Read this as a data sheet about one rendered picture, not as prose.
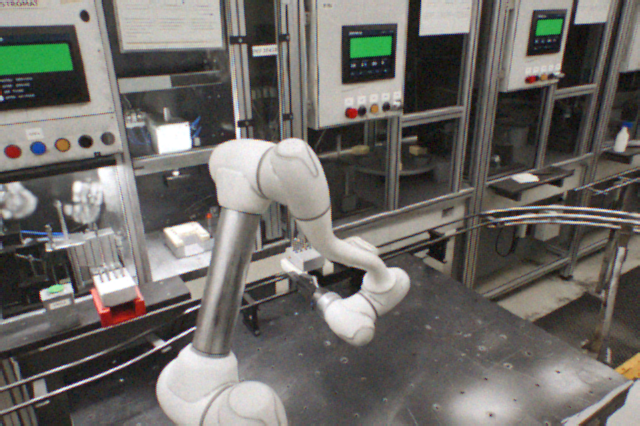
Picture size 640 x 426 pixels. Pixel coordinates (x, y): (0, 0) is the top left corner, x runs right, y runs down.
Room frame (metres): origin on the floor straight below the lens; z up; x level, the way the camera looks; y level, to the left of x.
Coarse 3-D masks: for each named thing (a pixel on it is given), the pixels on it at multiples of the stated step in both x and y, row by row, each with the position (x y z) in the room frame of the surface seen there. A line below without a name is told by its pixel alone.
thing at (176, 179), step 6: (168, 174) 1.71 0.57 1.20; (174, 174) 1.70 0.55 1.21; (180, 174) 1.71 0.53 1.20; (186, 174) 1.71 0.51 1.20; (168, 180) 1.67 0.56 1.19; (174, 180) 1.68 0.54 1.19; (180, 180) 1.69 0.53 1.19; (186, 180) 1.70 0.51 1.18; (168, 186) 1.67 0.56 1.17; (174, 186) 1.68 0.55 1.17; (180, 186) 1.69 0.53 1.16
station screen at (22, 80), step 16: (0, 80) 1.26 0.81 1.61; (16, 80) 1.28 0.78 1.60; (32, 80) 1.30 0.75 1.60; (48, 80) 1.32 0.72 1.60; (64, 80) 1.34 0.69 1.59; (0, 96) 1.25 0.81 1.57; (16, 96) 1.27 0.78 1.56; (32, 96) 1.29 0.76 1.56; (48, 96) 1.31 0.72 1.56; (64, 96) 1.33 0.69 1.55
